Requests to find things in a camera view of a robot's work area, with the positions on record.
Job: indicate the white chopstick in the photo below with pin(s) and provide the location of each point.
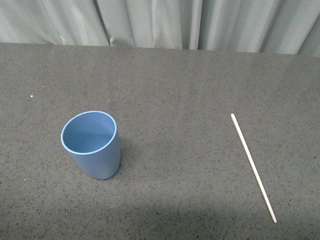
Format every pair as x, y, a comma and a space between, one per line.
253, 167

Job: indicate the grey curtain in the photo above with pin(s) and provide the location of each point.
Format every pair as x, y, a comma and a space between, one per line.
256, 26

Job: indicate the blue plastic cup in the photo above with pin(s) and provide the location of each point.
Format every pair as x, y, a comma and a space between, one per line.
92, 140

